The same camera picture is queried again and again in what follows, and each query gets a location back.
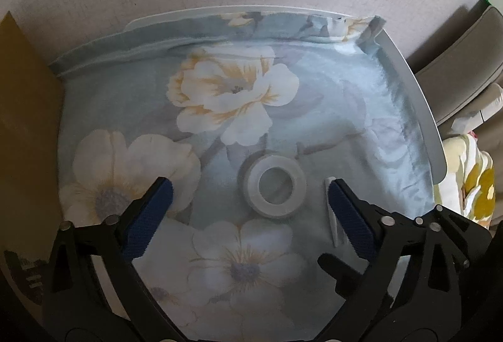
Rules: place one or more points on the floral blue cloth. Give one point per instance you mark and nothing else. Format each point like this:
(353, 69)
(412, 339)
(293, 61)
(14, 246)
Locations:
(197, 101)

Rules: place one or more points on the yellow floral pillow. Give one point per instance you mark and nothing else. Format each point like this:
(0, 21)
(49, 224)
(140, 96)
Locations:
(469, 185)

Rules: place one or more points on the grey sofa cushion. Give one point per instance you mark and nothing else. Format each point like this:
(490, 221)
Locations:
(458, 75)

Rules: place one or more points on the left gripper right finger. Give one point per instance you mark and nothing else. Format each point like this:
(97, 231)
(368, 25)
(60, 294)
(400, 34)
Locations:
(373, 232)

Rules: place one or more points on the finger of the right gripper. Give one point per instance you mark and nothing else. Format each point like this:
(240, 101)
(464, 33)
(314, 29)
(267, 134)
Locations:
(342, 274)

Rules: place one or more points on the white plastic tray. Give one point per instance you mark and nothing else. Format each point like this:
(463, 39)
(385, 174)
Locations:
(429, 130)

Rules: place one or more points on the brown cardboard box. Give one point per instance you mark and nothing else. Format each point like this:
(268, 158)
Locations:
(31, 104)

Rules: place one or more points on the white tape roll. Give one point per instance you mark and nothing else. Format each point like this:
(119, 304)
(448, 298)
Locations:
(275, 186)

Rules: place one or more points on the white paper stick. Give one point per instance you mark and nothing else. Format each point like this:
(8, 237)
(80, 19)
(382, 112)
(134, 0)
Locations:
(331, 215)

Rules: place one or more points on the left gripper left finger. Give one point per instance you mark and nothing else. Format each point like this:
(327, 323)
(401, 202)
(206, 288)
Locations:
(92, 291)

